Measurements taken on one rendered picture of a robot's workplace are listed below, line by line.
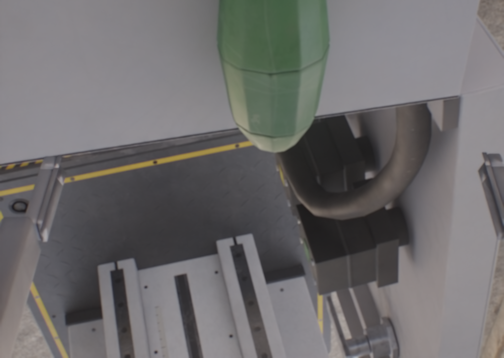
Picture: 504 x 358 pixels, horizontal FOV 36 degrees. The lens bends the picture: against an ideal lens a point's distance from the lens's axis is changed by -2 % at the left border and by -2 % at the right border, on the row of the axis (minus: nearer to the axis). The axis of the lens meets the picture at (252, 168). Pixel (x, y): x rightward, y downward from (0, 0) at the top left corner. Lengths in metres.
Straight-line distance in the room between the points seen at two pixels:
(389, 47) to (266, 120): 0.05
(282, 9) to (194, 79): 0.05
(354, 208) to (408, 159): 0.07
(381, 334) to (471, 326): 0.22
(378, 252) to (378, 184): 0.07
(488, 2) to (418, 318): 1.52
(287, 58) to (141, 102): 0.05
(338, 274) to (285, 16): 0.27
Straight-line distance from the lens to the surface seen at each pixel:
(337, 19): 0.21
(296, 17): 0.18
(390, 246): 0.42
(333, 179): 0.46
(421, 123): 0.31
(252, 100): 0.19
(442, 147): 0.34
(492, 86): 0.25
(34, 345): 2.55
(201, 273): 1.74
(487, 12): 1.97
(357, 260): 0.43
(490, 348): 3.16
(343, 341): 0.56
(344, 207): 0.40
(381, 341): 0.56
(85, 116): 0.21
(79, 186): 1.56
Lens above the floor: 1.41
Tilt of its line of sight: 43 degrees down
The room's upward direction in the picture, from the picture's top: 163 degrees clockwise
